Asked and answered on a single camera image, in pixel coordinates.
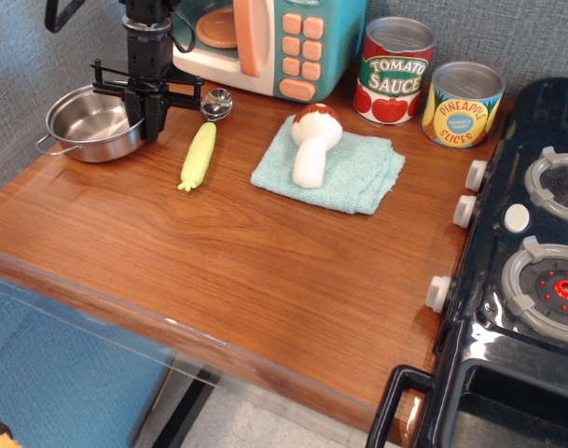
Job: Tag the tomato sauce can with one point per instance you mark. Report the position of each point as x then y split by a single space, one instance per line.
396 55

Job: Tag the dark blue toy stove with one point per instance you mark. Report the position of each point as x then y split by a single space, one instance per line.
501 372

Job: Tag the plush white brown mushroom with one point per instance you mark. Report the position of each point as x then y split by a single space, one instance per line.
315 130

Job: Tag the spoon with yellow-green handle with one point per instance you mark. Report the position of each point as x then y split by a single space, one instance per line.
215 105

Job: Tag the teal toy microwave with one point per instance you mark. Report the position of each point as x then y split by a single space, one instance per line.
293 50

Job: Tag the pineapple slices can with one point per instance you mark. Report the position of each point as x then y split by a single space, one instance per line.
462 103

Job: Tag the light blue folded cloth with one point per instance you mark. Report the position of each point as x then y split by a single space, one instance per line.
360 171

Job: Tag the small stainless steel pot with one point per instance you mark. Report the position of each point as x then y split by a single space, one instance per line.
90 127

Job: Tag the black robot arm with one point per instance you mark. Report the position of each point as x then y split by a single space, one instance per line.
149 12

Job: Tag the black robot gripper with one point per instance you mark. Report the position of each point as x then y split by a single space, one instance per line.
147 81

